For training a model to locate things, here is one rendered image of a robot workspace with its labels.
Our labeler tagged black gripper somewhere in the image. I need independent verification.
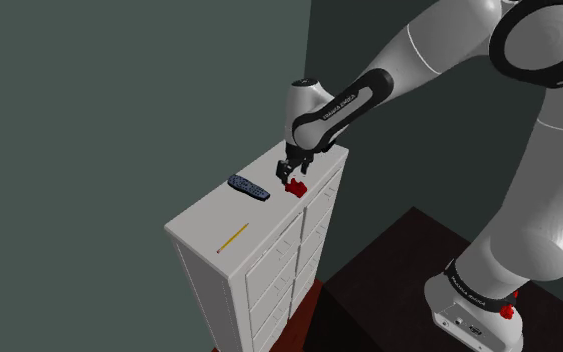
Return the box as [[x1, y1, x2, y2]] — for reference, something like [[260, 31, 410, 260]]
[[275, 144, 316, 186]]

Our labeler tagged small red block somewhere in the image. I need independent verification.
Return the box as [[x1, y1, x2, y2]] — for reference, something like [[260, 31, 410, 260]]
[[284, 178, 309, 199]]

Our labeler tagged blue remote control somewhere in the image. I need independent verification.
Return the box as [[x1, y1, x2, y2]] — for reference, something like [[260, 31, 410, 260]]
[[227, 173, 271, 203]]

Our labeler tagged white chest of drawers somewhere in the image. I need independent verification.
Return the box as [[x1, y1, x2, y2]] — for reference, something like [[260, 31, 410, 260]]
[[163, 139, 350, 352]]

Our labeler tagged yellow pencil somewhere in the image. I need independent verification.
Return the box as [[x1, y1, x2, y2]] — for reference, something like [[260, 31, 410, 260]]
[[215, 222, 251, 255]]

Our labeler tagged dark robot stand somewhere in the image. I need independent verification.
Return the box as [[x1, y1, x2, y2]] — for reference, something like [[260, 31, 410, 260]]
[[301, 206, 563, 352]]

